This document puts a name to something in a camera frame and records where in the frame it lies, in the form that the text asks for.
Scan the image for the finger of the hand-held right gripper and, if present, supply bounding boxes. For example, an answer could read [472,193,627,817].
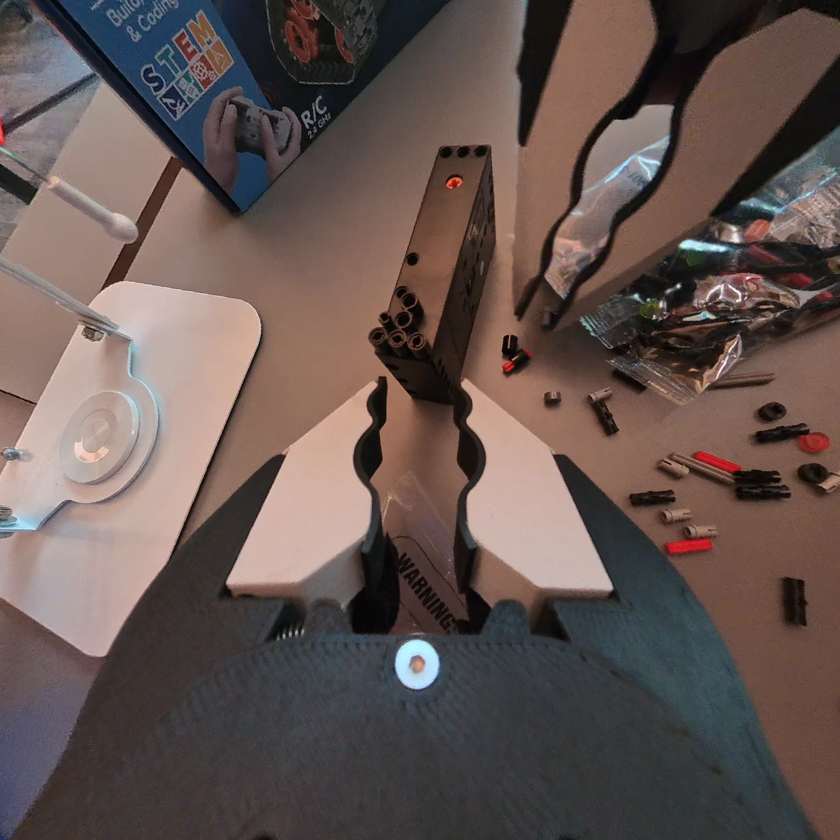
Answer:
[514,0,678,321]
[550,0,840,332]

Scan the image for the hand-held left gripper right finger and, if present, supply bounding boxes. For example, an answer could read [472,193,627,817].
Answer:
[451,379,616,631]

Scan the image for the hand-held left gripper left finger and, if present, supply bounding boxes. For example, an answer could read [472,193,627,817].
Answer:
[225,375,403,634]

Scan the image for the black battery box block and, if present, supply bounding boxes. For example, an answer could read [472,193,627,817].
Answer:
[367,143,496,404]

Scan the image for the grey desk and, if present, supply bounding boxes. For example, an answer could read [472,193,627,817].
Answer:
[0,0,840,840]

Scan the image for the grey black angled connector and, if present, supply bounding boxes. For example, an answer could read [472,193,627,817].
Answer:
[587,387,620,436]

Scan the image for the white book stand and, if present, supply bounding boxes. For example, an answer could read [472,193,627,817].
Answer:
[0,256,262,657]

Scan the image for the light grey axle rod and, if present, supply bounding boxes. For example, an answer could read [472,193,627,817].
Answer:
[669,453,736,485]

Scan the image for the clear bag of building parts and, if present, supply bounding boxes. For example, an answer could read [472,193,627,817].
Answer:
[545,134,840,404]

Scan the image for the blue toy kit box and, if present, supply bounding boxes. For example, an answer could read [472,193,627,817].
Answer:
[33,0,460,214]

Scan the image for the page holder wire white tip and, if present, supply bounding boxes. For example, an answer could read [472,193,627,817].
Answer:
[0,147,140,244]

